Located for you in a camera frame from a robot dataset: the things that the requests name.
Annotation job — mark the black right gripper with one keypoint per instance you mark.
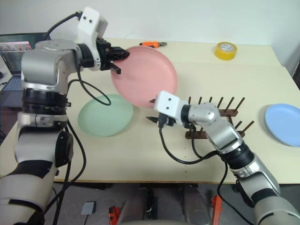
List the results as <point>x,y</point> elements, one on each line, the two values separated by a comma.
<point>167,120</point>

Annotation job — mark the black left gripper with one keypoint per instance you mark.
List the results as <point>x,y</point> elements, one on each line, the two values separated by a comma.
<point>104,52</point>

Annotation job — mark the pink plate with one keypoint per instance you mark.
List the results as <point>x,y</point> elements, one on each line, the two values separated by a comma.
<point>145,75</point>

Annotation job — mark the green plate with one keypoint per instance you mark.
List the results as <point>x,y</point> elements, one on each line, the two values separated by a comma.
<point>103,119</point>

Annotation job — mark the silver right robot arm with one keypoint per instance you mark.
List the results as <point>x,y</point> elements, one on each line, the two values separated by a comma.
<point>225,133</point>

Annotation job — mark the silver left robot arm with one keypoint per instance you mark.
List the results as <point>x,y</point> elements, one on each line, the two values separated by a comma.
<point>39,63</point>

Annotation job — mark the wooden dish rack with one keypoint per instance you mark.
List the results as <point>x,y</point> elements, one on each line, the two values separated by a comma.
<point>228,113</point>

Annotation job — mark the yellow tape roll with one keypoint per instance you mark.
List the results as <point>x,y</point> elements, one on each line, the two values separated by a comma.
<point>225,52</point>

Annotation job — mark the open laptop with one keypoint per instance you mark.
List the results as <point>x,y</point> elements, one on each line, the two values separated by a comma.
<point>11,61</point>

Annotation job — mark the orange and black tool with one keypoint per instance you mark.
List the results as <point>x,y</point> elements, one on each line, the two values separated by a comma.
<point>114,215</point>

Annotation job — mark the grey foot pedal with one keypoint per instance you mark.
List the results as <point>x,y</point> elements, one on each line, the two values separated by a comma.
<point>88,208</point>

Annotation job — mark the blue plate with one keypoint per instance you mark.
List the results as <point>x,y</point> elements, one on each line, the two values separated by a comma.
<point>283,124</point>

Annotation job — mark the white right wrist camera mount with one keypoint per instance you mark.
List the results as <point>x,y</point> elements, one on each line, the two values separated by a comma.
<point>168,103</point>

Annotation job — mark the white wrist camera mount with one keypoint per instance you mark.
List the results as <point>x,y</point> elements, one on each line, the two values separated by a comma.
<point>168,103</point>
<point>87,25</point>

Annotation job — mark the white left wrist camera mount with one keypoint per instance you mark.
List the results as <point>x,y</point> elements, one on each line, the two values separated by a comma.
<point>87,25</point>

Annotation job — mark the red bracket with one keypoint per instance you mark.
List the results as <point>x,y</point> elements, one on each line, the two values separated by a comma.
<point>216,208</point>

